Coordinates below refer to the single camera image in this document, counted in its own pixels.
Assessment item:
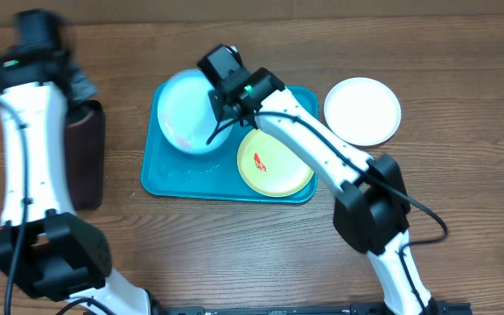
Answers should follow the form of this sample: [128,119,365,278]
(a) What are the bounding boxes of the black water tray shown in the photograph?
[65,100,106,211]

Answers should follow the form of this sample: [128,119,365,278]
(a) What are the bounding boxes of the yellow plate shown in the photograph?
[237,129,314,198]

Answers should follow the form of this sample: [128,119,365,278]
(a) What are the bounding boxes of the light blue plate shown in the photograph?
[157,69,232,155]

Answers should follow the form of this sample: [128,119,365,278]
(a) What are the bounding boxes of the pink plate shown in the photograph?
[324,77,402,146]

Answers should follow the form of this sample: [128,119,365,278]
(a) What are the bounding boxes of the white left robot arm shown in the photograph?
[0,44,161,314]

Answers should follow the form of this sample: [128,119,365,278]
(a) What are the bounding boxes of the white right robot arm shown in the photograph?
[204,66,438,314]

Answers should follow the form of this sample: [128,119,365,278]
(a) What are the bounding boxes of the teal plastic tray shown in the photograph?
[141,84,318,204]

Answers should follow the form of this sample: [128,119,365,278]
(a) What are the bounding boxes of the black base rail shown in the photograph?
[151,301,473,315]

